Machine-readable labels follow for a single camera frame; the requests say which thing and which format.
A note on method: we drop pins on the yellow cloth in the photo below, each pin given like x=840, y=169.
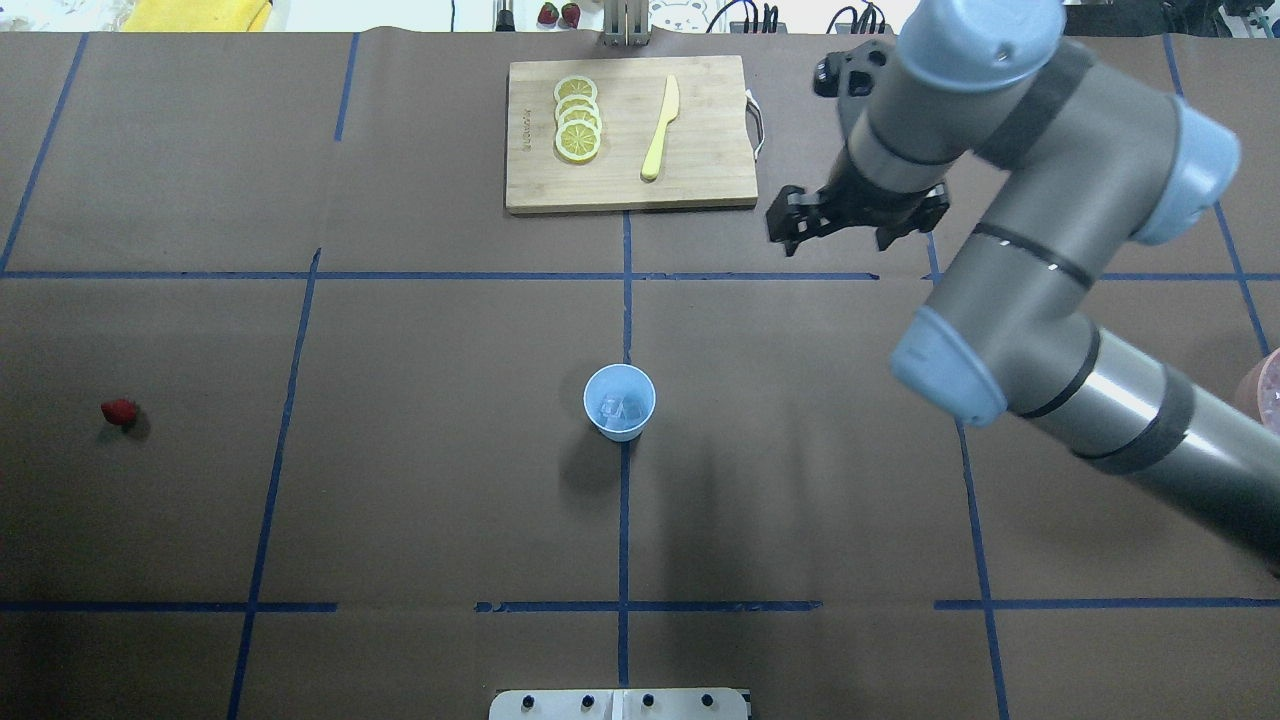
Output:
x=198, y=16

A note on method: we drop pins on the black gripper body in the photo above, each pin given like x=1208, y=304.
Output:
x=862, y=203

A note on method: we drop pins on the spare strawberry on desk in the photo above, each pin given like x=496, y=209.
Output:
x=548, y=15
x=570, y=15

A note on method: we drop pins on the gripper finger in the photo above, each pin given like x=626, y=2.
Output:
x=795, y=216

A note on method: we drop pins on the yellow plastic knife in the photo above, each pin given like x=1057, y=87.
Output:
x=668, y=113

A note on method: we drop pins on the white camera mast base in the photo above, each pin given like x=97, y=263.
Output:
x=623, y=703

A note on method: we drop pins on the aluminium frame post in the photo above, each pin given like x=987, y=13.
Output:
x=626, y=23

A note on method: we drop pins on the light blue cup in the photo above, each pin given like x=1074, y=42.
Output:
x=618, y=379

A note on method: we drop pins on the red strawberry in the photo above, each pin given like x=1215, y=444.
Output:
x=120, y=412

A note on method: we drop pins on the ice cube in cup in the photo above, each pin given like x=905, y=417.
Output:
x=633, y=410
x=612, y=407

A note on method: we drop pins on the lemon slice bottom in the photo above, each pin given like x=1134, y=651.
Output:
x=577, y=144

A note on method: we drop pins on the lemon slice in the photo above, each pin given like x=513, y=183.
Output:
x=574, y=101
x=580, y=122
x=577, y=144
x=575, y=86

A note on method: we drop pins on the pink bowl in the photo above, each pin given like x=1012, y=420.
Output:
x=1257, y=395

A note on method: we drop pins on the lemon slice top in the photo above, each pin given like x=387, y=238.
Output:
x=575, y=86

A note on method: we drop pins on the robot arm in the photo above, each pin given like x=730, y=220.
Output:
x=1094, y=159

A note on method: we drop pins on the bamboo cutting board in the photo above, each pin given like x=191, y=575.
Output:
x=708, y=163

